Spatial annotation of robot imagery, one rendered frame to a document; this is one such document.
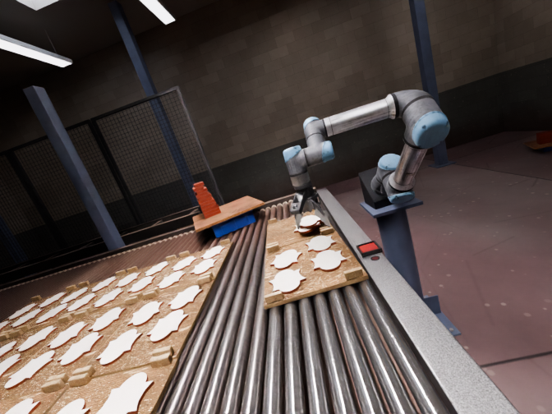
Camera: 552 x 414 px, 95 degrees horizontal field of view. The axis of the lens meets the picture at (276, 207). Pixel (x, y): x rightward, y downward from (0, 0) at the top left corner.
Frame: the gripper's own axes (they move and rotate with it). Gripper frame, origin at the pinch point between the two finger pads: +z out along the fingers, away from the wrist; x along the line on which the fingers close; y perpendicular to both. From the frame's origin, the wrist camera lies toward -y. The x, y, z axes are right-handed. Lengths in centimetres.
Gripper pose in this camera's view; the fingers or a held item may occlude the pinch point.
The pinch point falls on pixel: (313, 229)
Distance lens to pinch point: 109.9
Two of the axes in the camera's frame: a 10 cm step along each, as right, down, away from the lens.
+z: 3.1, 9.2, 2.5
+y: 5.0, -3.8, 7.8
